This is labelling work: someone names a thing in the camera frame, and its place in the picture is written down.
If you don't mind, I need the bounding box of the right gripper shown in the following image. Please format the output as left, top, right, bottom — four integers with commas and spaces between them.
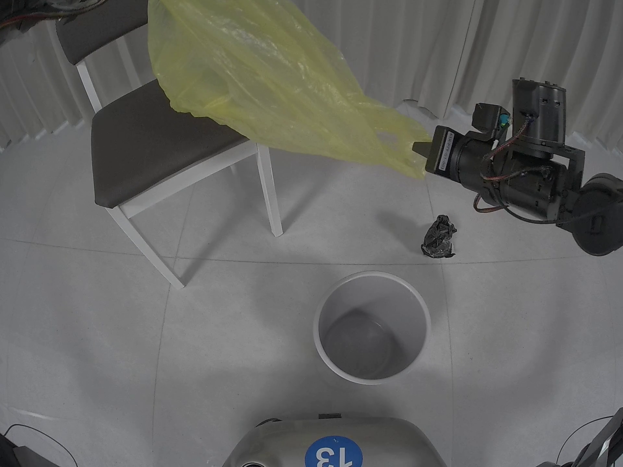
425, 126, 492, 191

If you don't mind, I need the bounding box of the black plastic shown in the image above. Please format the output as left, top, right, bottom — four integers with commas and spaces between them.
421, 214, 458, 260

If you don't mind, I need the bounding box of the yellow plastic bag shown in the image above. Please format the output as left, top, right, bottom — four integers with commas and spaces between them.
131, 0, 433, 180

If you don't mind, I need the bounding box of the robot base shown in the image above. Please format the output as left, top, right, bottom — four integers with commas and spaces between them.
221, 413, 448, 467

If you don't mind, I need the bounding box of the white trash bin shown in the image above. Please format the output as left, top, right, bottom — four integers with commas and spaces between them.
313, 270, 432, 385

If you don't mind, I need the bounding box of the white curtain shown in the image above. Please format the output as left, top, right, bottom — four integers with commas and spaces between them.
0, 0, 480, 150
423, 0, 623, 152

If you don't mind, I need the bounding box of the white chair with grey seat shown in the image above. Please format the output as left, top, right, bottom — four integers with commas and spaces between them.
55, 0, 284, 290

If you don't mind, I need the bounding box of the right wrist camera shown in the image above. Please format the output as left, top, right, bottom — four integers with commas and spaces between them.
471, 102, 513, 146

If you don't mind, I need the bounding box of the black cable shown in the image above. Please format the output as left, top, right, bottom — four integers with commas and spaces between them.
0, 423, 79, 467
559, 415, 615, 467

